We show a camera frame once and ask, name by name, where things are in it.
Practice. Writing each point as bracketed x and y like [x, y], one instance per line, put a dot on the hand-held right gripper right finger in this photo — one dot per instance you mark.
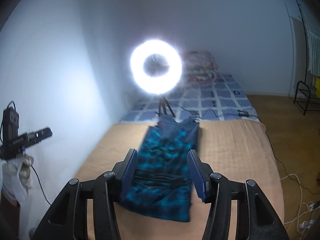
[197, 177]

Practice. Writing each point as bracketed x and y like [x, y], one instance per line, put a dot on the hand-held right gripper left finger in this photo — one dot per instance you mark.
[128, 175]

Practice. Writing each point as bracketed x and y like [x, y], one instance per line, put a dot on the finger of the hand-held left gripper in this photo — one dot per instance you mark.
[37, 135]

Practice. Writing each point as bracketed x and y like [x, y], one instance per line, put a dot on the blue plaid fleece jacket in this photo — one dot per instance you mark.
[162, 150]

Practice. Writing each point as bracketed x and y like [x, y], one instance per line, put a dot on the black clothes rack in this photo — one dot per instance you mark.
[305, 42]

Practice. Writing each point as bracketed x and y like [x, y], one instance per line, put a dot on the person's left hand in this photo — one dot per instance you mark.
[15, 177]

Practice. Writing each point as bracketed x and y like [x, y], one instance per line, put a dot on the tan blanket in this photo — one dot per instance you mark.
[237, 155]

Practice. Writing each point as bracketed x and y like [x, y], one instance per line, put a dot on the black power strip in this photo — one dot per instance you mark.
[242, 113]

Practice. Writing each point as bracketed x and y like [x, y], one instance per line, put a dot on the black tripod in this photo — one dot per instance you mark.
[163, 105]

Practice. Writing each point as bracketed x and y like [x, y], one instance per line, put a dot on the blue checked bedsheet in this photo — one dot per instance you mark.
[225, 97]

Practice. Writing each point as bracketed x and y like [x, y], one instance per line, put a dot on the folded floral quilt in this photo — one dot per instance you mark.
[200, 65]

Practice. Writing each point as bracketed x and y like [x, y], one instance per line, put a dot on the white power strip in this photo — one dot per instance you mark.
[306, 224]

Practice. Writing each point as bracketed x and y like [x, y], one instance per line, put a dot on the black metal shoe rack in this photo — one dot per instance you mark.
[298, 92]

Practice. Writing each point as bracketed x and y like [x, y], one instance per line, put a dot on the yellow box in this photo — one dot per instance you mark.
[317, 85]

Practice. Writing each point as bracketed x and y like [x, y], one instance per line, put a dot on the white striped towel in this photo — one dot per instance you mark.
[314, 52]

